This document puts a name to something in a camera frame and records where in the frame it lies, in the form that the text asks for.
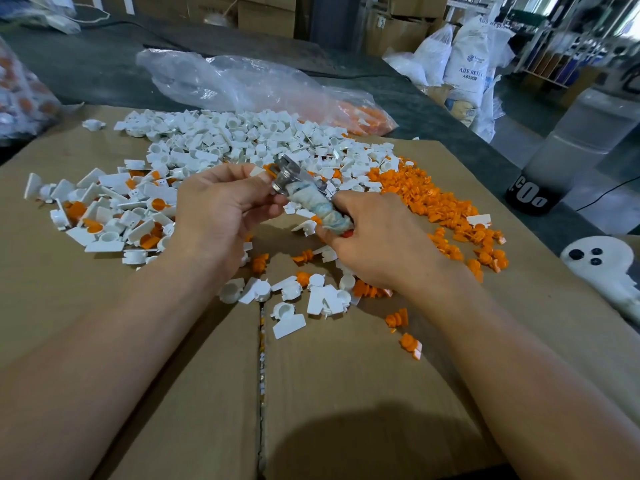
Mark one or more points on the person's right hand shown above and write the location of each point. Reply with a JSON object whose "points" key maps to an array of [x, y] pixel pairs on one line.
{"points": [[385, 244]]}

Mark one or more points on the person's left hand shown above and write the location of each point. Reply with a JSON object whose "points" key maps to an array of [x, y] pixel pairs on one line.
{"points": [[210, 214]]}

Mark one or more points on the person's right thumb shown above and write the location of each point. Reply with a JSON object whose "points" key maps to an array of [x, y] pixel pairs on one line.
{"points": [[332, 239]]}

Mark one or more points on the person's left thumb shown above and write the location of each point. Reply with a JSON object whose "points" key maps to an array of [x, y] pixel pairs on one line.
{"points": [[250, 192]]}

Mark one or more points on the small orange plug piece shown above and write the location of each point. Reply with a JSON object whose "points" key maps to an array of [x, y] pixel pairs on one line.
{"points": [[270, 169]]}

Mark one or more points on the person's left forearm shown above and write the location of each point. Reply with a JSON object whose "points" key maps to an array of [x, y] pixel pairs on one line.
{"points": [[100, 374]]}

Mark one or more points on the person's right forearm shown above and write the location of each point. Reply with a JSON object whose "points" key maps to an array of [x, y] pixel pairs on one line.
{"points": [[525, 394]]}

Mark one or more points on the pile of white plastic clips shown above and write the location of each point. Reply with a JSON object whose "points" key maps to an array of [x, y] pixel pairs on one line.
{"points": [[250, 137]]}

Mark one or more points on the loose orange plastic plug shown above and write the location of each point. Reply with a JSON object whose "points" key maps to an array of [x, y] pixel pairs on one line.
{"points": [[396, 318], [410, 343]]}

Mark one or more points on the pile of orange plastic plugs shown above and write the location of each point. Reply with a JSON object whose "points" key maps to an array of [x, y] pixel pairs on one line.
{"points": [[430, 199]]}

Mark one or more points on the clear plastic bag with plugs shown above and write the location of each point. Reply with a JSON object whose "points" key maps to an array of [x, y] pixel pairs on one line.
{"points": [[240, 82]]}

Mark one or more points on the pile of assembled white-orange clips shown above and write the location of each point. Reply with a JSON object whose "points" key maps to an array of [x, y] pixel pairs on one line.
{"points": [[110, 214]]}

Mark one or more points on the brown cardboard sheet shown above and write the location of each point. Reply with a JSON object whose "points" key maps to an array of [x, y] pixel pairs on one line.
{"points": [[350, 394]]}

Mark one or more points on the brown cardboard box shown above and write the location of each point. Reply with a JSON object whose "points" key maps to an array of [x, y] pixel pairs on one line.
{"points": [[395, 34], [417, 4], [266, 17]]}

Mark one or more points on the white woven sack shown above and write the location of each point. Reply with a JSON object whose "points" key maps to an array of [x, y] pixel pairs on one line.
{"points": [[482, 114]]}

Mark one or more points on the white printed sack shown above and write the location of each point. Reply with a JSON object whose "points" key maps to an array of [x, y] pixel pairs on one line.
{"points": [[470, 59]]}

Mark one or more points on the clear bag of assembled clips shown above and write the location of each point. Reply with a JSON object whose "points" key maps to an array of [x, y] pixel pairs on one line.
{"points": [[22, 99]]}

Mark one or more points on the grey gas cylinder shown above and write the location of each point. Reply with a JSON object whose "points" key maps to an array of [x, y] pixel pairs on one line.
{"points": [[565, 149]]}

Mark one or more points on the white object with black dots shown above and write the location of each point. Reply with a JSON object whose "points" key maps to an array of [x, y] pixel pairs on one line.
{"points": [[602, 267]]}

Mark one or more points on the crumpled white plastic bag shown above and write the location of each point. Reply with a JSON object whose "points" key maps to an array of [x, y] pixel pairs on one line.
{"points": [[40, 12]]}

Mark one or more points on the metal storage rack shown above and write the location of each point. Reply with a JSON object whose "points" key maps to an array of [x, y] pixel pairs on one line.
{"points": [[575, 39]]}

